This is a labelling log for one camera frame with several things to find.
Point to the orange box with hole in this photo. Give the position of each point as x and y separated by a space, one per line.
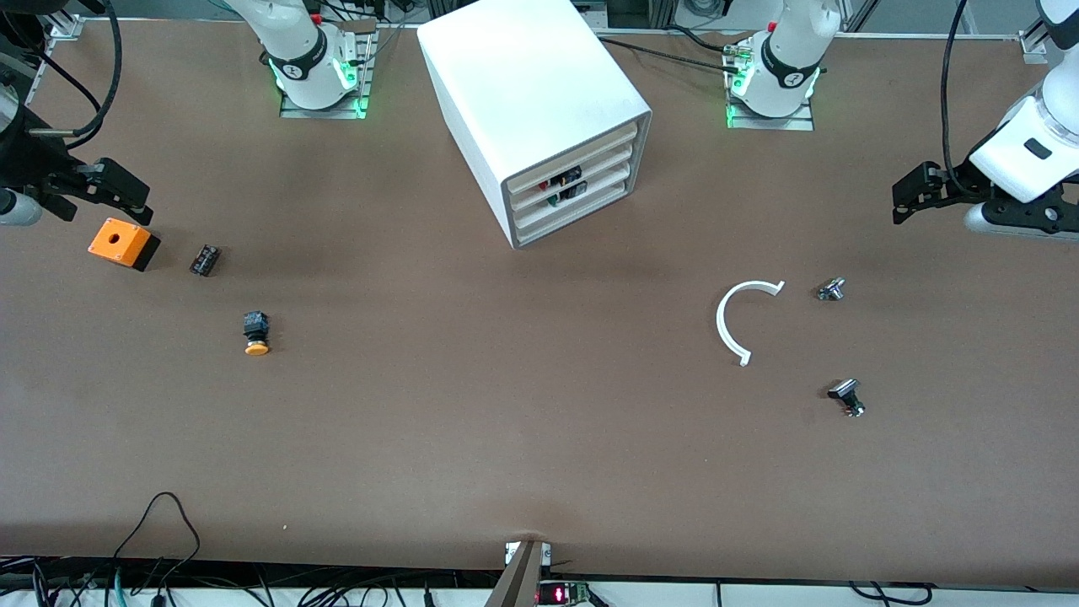
118 240

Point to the red and black small component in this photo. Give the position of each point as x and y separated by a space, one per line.
566 177

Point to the orange capped push button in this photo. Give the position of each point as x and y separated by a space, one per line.
256 337

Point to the black square push switch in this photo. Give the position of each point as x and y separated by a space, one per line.
843 389

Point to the white plastic drawer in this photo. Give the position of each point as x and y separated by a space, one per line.
607 142
607 179
607 160
607 198

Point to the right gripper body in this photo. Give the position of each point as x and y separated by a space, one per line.
34 158

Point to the device with red display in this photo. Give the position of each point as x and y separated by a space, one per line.
563 593

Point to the white drawer cabinet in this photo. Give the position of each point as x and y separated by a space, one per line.
523 76

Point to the white semicircular clamp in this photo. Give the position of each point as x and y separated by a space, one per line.
722 324

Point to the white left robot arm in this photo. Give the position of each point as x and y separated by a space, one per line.
788 59

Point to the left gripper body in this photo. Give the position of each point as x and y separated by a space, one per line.
959 179

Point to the aluminium frame corner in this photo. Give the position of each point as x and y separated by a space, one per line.
1030 44
66 27

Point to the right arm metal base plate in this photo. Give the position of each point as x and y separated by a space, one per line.
291 111

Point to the brown post with white brackets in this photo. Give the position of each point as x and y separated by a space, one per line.
516 577

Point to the green and black small component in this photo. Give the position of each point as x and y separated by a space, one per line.
566 196

